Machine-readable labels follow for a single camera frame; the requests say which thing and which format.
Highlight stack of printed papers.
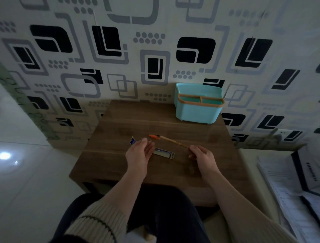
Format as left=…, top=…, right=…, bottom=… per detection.
left=257, top=155, right=320, bottom=243

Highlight white wall socket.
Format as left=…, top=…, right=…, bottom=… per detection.
left=274, top=128, right=304, bottom=144

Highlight person's dark trousers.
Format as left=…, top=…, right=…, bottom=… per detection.
left=50, top=185, right=211, bottom=243

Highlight person's left hand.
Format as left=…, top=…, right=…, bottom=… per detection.
left=125, top=137, right=156, bottom=176

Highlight wooden pen with orange cap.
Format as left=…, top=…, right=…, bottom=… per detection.
left=149, top=134, right=191, bottom=150

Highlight person's right forearm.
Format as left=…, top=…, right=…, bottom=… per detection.
left=201, top=173, right=299, bottom=243

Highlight person's right hand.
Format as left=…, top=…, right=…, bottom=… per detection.
left=188, top=145, right=221, bottom=180

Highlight black and white box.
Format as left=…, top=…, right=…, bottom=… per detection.
left=291, top=147, right=320, bottom=194

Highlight teal desk organizer box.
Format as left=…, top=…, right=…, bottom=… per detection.
left=175, top=83, right=226, bottom=125

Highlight flat blue-white lead case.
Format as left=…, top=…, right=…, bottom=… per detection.
left=152, top=147, right=176, bottom=159

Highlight person's left forearm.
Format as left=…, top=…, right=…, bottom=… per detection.
left=64, top=171, right=148, bottom=243

